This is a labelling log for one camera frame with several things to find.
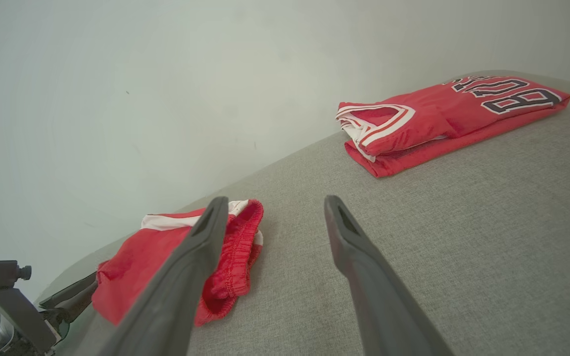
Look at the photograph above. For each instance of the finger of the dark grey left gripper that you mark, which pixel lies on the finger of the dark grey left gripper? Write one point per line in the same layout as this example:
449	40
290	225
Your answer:
77	309
67	291

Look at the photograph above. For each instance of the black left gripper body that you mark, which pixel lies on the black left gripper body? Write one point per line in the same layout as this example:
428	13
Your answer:
23	316

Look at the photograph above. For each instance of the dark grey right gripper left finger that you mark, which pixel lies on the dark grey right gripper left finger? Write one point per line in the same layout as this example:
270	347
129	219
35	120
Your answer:
171	296

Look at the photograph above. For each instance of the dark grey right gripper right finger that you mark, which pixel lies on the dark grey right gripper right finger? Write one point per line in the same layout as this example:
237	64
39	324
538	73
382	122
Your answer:
384	306

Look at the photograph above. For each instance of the red shorts with white stripe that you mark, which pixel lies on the red shorts with white stripe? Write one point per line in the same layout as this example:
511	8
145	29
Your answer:
131	267

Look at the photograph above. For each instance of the red white basketball jersey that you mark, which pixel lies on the red white basketball jersey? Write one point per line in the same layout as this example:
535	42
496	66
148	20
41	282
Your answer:
438	123

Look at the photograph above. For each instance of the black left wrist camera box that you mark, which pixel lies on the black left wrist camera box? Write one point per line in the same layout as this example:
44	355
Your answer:
0	274

